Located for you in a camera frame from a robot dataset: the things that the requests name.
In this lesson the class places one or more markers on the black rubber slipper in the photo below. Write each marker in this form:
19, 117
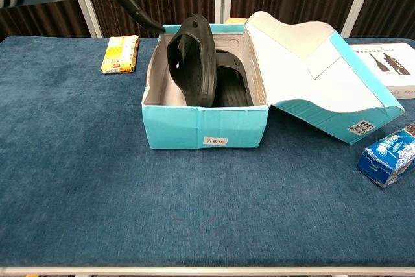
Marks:
202, 63
233, 89

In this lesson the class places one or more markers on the small orange box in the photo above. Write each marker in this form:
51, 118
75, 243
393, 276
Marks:
236, 21

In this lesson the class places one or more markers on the light blue cardboard shoe box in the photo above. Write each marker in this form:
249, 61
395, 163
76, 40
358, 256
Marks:
175, 127

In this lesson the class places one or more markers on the white product box red trim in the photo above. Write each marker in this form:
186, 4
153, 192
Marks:
398, 85

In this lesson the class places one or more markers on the blue foil snack packet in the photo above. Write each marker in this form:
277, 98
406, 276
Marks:
389, 160

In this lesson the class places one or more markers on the yellow snack packet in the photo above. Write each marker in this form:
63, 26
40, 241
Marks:
119, 54

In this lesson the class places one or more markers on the blue table cloth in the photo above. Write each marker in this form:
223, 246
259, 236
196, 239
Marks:
207, 212

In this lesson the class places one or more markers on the silver table edge rail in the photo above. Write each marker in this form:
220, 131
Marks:
207, 272

